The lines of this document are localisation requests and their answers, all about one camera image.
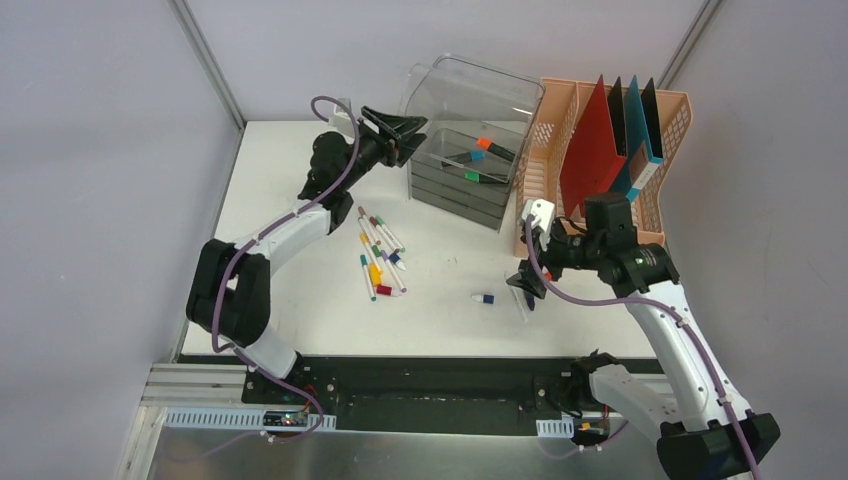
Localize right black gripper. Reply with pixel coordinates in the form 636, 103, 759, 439
506, 220, 604, 299

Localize small blue cap bottle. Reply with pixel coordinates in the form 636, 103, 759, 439
471, 294, 495, 305

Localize blue black marker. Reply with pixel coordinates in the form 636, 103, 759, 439
442, 150, 486, 166

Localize clear grey drawer box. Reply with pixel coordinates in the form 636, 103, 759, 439
399, 54, 545, 230

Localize orange highlighter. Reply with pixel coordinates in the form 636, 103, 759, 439
476, 137, 516, 162

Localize green highlighter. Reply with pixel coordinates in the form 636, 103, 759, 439
464, 172, 508, 184

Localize red folder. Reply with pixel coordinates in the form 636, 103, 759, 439
559, 77, 627, 217

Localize teal notebook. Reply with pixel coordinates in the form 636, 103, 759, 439
610, 76, 664, 204

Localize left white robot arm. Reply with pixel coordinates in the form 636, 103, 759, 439
185, 106, 428, 405

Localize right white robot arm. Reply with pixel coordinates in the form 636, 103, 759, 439
509, 193, 781, 479

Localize white pen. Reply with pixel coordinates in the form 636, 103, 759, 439
507, 284, 529, 324

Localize brown marker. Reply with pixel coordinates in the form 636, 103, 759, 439
357, 206, 381, 245

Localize green cap marker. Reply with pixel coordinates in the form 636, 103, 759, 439
375, 216, 406, 253

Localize purple marker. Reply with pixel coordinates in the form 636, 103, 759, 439
380, 250, 407, 293

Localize teal marker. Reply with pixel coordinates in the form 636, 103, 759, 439
360, 254, 376, 302

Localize peach file organizer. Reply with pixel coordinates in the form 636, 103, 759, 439
513, 77, 693, 245

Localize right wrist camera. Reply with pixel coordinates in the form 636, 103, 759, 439
519, 198, 556, 250

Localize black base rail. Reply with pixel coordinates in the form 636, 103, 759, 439
178, 355, 651, 439

